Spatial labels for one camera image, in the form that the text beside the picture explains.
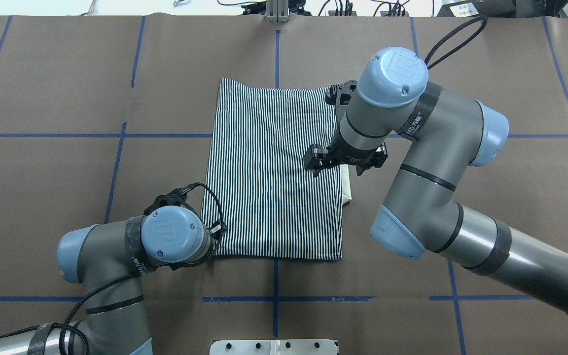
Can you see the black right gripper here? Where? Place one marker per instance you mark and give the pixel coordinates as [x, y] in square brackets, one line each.
[349, 155]

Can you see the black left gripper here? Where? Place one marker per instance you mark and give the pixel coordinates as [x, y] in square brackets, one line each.
[216, 230]

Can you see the navy white striped polo shirt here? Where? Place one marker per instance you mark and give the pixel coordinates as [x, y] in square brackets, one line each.
[273, 206]

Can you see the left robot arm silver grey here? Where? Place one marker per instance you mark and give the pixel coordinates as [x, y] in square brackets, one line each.
[108, 260]

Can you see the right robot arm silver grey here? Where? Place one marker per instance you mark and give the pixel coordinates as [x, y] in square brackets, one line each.
[448, 133]

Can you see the black box with label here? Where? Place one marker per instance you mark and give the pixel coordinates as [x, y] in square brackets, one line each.
[473, 8]

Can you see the aluminium frame post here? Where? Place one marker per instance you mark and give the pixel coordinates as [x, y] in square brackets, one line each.
[277, 11]

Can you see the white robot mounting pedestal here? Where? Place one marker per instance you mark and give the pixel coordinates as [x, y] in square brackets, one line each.
[275, 347]

